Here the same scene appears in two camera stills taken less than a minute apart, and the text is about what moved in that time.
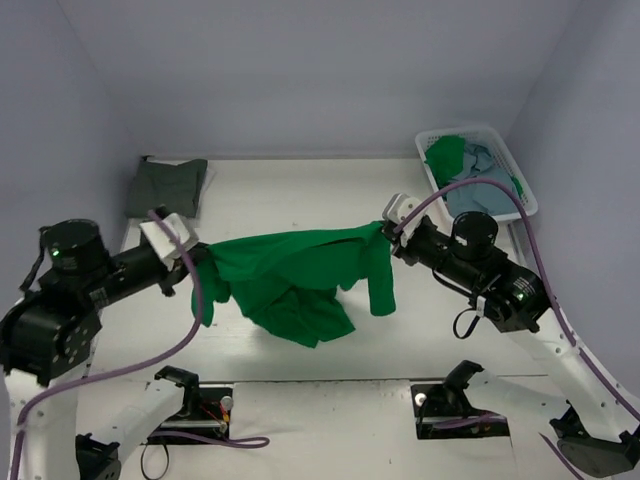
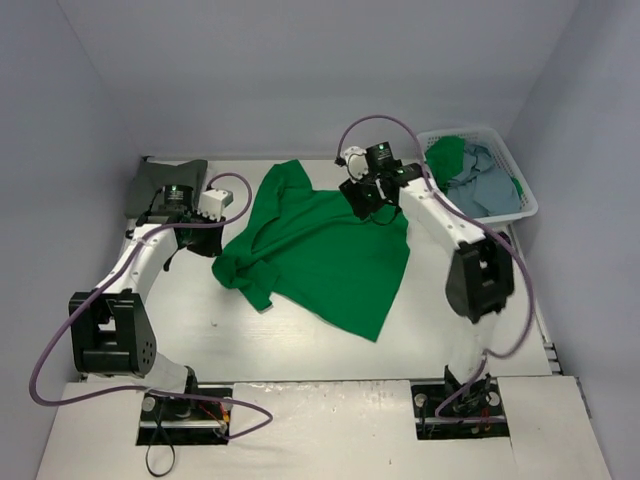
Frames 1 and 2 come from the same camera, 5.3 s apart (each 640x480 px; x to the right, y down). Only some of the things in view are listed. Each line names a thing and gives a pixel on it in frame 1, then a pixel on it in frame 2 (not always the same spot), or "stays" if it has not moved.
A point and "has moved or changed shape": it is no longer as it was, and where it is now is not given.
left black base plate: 205,410 stays
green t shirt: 290,279 has moved or changed shape
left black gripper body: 192,257 → 203,239
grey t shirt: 176,187 stays
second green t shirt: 444,157 stays
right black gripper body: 393,234 → 362,198
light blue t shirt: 481,196 stays
